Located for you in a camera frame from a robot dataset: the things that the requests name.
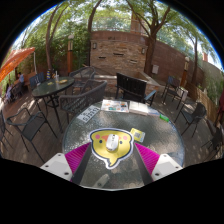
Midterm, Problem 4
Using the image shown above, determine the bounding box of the tree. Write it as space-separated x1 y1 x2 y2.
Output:
45 4 69 71
87 0 103 66
126 0 176 76

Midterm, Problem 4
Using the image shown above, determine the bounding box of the black slatted wooden chair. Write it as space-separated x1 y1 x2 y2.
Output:
115 72 158 107

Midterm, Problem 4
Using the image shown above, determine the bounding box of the orange patio umbrella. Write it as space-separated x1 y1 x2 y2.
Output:
0 46 37 84

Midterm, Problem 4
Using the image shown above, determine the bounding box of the dark patio chair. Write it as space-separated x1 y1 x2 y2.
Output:
201 124 224 160

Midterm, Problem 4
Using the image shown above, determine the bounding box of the colourful printed sheet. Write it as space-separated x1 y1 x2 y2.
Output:
100 99 130 114

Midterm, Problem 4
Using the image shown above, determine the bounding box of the blue slatted chair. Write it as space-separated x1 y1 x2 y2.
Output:
29 73 46 91

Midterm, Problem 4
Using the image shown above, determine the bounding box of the white license plate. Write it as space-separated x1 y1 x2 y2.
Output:
76 104 101 124

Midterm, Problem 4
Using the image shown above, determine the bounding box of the dark mesh armchair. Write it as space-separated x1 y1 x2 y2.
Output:
173 101 208 138

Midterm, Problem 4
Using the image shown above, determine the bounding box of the dark wicker chair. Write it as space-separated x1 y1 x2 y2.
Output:
58 78 108 125
68 66 97 91

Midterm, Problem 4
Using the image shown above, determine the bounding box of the dark round patio table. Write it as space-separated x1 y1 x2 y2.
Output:
31 76 76 133

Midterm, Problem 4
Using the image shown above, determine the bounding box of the green packet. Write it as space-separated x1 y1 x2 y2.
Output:
159 113 170 123

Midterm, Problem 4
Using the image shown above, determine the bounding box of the white bag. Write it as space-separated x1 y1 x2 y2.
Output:
179 86 189 101

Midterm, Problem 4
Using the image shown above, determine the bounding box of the blue metal chair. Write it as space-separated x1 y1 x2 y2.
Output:
162 75 184 106

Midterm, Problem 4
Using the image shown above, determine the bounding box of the yellow code card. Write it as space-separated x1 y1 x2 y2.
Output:
129 127 147 144

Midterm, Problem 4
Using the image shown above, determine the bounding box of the small white blue box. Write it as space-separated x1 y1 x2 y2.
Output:
147 108 161 117

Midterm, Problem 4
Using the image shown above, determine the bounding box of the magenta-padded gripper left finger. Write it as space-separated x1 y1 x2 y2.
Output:
40 143 93 185

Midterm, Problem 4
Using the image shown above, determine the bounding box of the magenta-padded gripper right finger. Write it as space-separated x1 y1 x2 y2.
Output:
133 142 184 186

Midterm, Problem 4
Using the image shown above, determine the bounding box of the yellow bird-shaped mouse pad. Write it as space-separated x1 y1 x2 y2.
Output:
88 127 135 170

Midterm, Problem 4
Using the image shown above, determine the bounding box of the black metal armchair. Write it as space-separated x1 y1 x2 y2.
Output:
6 108 58 164
0 111 14 152

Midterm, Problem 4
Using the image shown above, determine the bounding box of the wooden lamp post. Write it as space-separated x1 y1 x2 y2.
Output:
180 56 190 88
67 34 75 75

